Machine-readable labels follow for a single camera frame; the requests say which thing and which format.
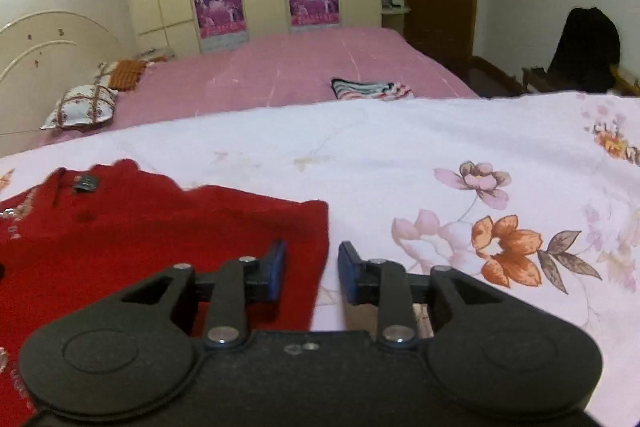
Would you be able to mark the white patterned pillow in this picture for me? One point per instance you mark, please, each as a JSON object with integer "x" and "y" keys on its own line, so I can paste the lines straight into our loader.
{"x": 83, "y": 106}

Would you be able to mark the orange knitted pillow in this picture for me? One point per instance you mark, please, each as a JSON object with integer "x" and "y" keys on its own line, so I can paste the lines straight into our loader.
{"x": 126, "y": 75}

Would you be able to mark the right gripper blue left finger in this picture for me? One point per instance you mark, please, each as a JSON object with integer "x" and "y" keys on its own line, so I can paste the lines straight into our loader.
{"x": 239, "y": 283}

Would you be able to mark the red embellished knit sweater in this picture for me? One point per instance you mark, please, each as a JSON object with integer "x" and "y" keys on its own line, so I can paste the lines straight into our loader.
{"x": 63, "y": 249}

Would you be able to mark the cream arched headboard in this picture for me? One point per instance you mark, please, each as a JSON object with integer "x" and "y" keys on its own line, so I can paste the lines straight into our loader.
{"x": 42, "y": 55}

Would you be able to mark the striped folded garment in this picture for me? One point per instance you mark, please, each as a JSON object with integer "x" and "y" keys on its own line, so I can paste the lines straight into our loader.
{"x": 382, "y": 91}

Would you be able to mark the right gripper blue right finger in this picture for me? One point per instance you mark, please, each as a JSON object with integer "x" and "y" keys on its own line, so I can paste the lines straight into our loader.
{"x": 388, "y": 286}

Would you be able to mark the white floral bed quilt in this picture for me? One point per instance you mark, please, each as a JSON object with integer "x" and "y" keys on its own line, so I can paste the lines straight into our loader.
{"x": 538, "y": 195}

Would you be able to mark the black bag on chair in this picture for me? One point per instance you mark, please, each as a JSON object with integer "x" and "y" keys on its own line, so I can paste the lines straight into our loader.
{"x": 589, "y": 45}

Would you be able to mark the pink checked bed sheet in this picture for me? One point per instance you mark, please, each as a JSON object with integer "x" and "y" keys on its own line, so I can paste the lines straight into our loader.
{"x": 282, "y": 70}

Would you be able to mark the lower left purple poster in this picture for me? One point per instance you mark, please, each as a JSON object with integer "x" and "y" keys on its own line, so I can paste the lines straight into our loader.
{"x": 219, "y": 17}

